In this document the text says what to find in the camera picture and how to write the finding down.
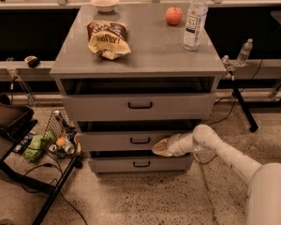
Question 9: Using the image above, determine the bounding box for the black tape measure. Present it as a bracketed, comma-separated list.
[24, 55, 40, 68]

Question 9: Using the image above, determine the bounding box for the grey drawer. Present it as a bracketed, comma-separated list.
[89, 154, 193, 173]
[62, 93, 215, 121]
[77, 130, 178, 151]

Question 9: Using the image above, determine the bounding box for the grey bottom drawer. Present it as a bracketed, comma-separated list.
[89, 154, 193, 173]

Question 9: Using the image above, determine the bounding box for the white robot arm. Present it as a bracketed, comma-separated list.
[152, 125, 281, 225]

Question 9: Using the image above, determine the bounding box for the crumpled chip bag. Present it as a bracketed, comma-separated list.
[86, 21, 131, 60]

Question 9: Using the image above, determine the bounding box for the black side table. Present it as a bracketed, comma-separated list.
[0, 119, 80, 225]

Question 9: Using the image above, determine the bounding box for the grey drawer cabinet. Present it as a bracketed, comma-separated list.
[49, 2, 227, 173]

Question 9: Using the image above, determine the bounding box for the green plastic bag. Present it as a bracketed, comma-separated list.
[23, 134, 52, 162]

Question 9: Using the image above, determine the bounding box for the white bowl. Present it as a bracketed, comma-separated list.
[90, 0, 120, 12]

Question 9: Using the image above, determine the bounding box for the wire basket with cans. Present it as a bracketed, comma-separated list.
[41, 109, 81, 158]

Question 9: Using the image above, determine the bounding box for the large clear water bottle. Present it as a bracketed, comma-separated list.
[183, 0, 208, 51]

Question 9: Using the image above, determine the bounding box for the grey top drawer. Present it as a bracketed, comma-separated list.
[62, 93, 215, 121]

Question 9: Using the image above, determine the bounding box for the red apple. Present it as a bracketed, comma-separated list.
[165, 7, 183, 25]

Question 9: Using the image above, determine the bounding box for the black stand leg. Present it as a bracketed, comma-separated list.
[221, 55, 259, 132]

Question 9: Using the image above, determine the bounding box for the small water bottle on ledge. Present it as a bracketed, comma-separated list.
[236, 38, 253, 67]

